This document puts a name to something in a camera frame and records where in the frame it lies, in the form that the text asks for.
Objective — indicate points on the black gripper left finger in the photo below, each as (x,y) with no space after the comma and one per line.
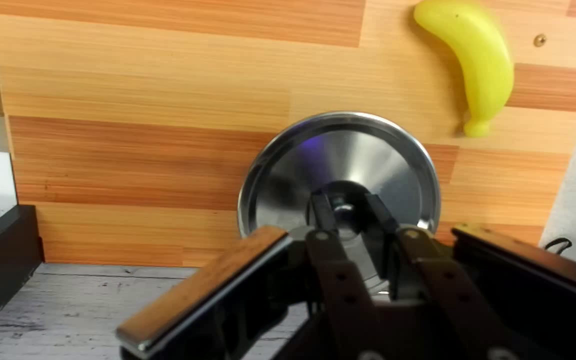
(354,325)

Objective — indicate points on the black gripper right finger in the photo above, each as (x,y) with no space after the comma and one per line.
(459,321)

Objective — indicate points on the steel pot lid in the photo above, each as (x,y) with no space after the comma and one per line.
(339,150)

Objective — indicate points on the yellow banana plush toy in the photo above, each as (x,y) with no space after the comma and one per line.
(483,53)

